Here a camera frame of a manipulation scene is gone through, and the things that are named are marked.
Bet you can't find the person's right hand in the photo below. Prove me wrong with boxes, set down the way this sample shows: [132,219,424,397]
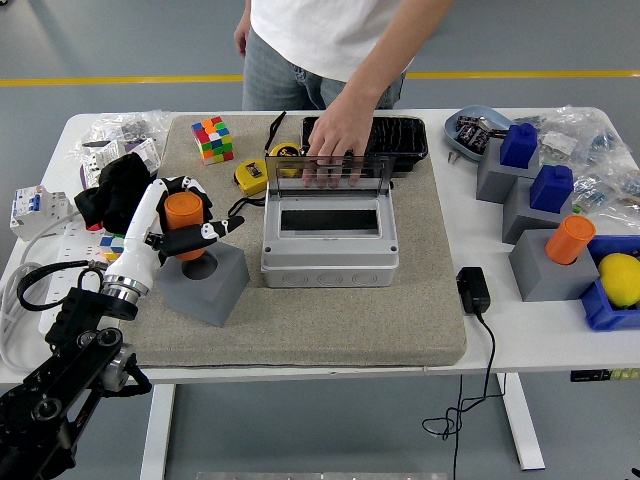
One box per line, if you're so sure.
[233,12,252,60]

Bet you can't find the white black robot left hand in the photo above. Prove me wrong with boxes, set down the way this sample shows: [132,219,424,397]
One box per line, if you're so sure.
[103,174,246,296]

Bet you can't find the person's left hand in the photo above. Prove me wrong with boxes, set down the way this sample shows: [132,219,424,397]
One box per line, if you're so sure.
[301,94,382,190]

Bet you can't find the orange cylinder battery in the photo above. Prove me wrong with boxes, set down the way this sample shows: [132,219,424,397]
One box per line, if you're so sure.
[545,214,598,266]
[163,192,207,262]

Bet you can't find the transparent hinged box lid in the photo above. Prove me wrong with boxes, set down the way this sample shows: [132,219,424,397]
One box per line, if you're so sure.
[263,153,397,201]

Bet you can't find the grey block with round hole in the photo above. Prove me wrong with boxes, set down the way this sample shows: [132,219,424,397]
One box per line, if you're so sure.
[153,242,251,329]
[508,228,601,303]

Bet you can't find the grey plastic electrical box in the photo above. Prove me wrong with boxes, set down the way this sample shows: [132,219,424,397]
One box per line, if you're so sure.
[260,192,401,290]

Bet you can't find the blue square battery block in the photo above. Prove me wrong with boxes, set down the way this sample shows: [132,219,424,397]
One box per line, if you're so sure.
[528,164,575,214]
[499,122,540,169]

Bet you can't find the small colourful puzzle cube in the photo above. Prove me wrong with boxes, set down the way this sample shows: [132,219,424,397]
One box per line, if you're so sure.
[98,233,126,264]

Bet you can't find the black cloth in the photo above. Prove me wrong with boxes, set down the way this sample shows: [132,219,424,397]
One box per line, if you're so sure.
[73,152,156,235]

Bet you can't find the person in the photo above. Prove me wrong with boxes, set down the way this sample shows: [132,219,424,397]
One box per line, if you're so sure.
[233,0,416,112]

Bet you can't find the black plastic tray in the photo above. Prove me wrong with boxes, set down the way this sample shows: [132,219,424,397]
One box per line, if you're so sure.
[299,115,430,179]

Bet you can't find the white power strip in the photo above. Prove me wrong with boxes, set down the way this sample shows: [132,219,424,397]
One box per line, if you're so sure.
[38,219,109,335]

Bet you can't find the white purple carton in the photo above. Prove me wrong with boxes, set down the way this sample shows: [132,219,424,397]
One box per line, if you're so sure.
[79,137,162,190]

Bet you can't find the white circuit breaker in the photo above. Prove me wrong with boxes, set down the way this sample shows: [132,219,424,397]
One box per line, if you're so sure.
[8,184,74,243]

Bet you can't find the black table control panel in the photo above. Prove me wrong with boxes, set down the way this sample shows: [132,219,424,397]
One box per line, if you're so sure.
[570,368,640,384]

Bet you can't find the large colourful puzzle cube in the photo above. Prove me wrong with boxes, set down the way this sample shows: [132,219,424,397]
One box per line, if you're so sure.
[191,116,236,166]

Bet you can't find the clear bag of small parts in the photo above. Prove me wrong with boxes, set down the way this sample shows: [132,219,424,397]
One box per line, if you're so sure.
[69,110,172,161]

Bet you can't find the pale blue dish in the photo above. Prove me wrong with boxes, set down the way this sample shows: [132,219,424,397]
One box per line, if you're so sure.
[443,103,516,164]

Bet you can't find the white table leg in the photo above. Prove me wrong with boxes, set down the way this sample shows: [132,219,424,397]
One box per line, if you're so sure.
[495,372,546,472]
[139,383,177,480]

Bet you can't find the purple packet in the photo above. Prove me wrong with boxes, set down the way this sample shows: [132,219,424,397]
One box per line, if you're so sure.
[454,115,480,144]
[469,127,495,152]

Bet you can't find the blue plastic bin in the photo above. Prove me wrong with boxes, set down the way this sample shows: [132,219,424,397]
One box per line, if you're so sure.
[579,234,640,332]

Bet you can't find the grey block with square hole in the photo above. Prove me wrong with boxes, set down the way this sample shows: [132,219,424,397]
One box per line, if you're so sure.
[475,137,542,205]
[502,177,576,246]

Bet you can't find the grey-brown fabric mat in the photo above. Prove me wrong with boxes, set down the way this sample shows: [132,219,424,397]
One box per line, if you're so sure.
[114,113,469,370]

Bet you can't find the yellow fruit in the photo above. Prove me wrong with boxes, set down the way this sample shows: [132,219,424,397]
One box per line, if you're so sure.
[598,252,640,310]

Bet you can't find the black power adapter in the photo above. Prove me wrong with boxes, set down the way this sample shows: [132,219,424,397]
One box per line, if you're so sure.
[456,266,492,316]

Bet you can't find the clear bag of components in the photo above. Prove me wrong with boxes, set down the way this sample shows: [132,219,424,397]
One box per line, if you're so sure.
[569,164,640,221]
[514,103,634,169]

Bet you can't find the yellow tape measure black strap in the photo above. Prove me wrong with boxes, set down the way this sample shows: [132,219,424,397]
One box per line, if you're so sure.
[227,158,270,219]

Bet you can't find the white power strip cable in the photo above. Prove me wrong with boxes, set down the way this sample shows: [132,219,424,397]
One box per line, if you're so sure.
[0,209,81,374]

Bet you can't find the black adapter cord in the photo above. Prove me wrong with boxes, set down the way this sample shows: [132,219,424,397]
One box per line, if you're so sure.
[422,309,509,480]

